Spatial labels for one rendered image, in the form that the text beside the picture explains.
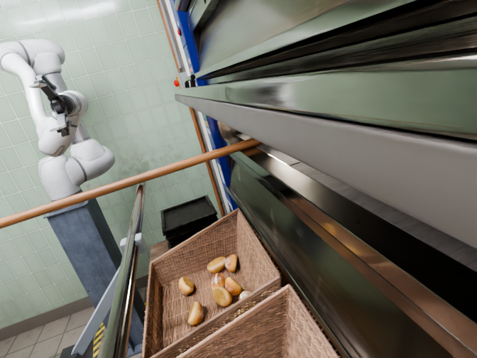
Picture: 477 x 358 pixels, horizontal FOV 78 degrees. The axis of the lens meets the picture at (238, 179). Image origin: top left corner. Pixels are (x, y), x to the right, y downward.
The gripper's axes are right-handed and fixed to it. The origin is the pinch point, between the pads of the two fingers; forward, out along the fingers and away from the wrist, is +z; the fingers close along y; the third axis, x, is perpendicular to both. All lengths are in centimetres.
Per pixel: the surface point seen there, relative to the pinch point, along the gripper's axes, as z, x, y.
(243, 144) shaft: 7, -57, 28
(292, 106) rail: 91, -40, 6
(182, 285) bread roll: -6, -18, 84
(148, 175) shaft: 7.5, -22.6, 28.3
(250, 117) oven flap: 84, -40, 7
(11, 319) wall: -116, 123, 135
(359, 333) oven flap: 72, -53, 50
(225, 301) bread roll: 11, -33, 85
